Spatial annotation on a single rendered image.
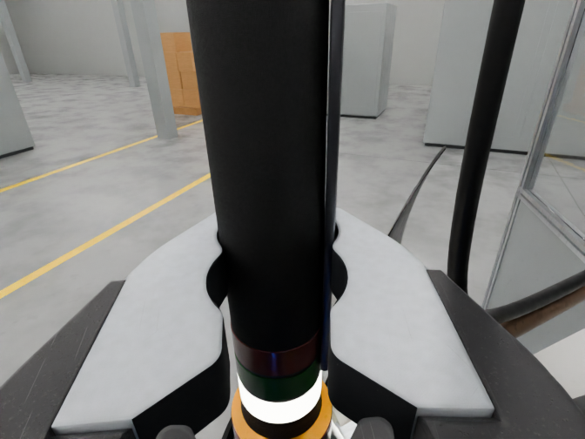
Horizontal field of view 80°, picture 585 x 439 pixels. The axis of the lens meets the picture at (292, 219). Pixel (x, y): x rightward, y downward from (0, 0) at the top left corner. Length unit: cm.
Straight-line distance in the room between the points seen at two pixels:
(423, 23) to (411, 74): 137
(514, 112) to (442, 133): 90
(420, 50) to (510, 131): 697
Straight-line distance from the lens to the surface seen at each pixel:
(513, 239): 166
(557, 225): 139
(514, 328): 27
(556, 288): 30
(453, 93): 555
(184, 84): 839
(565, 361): 56
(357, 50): 727
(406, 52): 1226
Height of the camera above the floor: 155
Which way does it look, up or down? 28 degrees down
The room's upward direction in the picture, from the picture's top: 1 degrees counter-clockwise
